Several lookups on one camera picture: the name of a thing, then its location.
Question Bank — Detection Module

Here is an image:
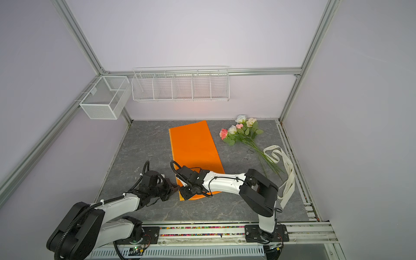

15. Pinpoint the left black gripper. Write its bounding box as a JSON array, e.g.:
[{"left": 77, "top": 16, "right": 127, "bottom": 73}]
[{"left": 149, "top": 178, "right": 180, "bottom": 202}]

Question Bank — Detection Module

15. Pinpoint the orange wrapping paper sheet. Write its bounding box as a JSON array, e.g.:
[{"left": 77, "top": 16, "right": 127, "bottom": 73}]
[{"left": 168, "top": 120, "right": 225, "bottom": 202}]

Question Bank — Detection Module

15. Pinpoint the pink fake rose stem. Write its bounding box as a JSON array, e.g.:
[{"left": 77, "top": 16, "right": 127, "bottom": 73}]
[{"left": 219, "top": 125, "right": 268, "bottom": 176}]

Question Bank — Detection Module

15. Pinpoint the white fake rose stem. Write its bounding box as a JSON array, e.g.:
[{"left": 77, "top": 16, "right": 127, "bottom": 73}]
[{"left": 234, "top": 114, "right": 283, "bottom": 179}]

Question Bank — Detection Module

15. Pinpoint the cream fake rose stem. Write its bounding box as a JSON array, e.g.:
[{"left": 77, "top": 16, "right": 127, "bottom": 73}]
[{"left": 240, "top": 117, "right": 285, "bottom": 178}]

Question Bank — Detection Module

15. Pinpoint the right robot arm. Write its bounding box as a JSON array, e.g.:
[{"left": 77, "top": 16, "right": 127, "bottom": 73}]
[{"left": 171, "top": 161, "right": 278, "bottom": 235}]

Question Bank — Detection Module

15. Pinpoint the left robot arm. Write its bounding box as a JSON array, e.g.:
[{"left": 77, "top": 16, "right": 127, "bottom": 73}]
[{"left": 46, "top": 161, "right": 179, "bottom": 260}]

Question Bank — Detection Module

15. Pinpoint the white printed ribbon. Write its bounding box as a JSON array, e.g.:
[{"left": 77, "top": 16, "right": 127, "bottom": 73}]
[{"left": 263, "top": 145, "right": 296, "bottom": 209}]

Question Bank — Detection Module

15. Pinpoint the small white mesh basket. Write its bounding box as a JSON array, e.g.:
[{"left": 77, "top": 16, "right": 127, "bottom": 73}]
[{"left": 80, "top": 76, "right": 132, "bottom": 120}]

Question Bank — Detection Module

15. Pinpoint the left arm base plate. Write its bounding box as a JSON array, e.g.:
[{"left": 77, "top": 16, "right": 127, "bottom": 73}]
[{"left": 116, "top": 226, "right": 160, "bottom": 245}]

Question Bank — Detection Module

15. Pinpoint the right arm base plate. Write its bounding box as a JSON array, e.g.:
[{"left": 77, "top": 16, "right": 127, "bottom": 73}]
[{"left": 244, "top": 223, "right": 290, "bottom": 244}]

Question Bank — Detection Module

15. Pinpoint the long white wire basket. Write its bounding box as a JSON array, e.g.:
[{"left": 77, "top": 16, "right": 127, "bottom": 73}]
[{"left": 131, "top": 66, "right": 230, "bottom": 102}]

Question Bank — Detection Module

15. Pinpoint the aluminium front rail frame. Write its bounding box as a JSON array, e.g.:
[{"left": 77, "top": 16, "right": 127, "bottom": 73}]
[{"left": 84, "top": 222, "right": 346, "bottom": 260}]

